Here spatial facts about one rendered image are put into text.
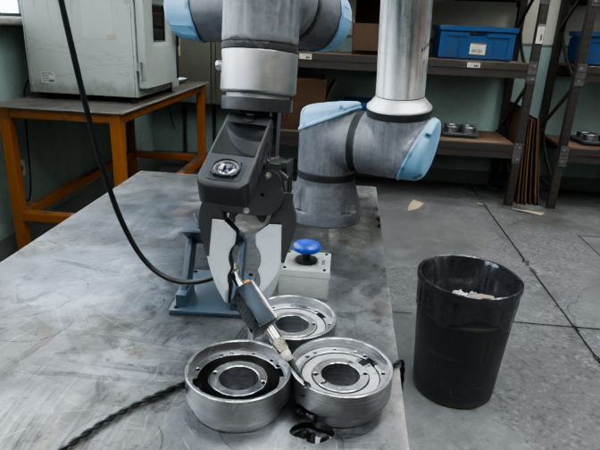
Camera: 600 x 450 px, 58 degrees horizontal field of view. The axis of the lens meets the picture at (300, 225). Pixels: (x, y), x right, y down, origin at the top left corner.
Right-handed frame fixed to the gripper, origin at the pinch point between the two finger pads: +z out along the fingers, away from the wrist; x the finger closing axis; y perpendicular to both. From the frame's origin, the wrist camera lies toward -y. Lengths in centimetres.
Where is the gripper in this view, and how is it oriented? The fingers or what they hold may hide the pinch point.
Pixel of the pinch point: (244, 294)
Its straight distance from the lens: 57.2
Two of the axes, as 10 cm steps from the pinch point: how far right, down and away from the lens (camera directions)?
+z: -0.7, 9.7, 2.1
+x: -9.9, -0.9, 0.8
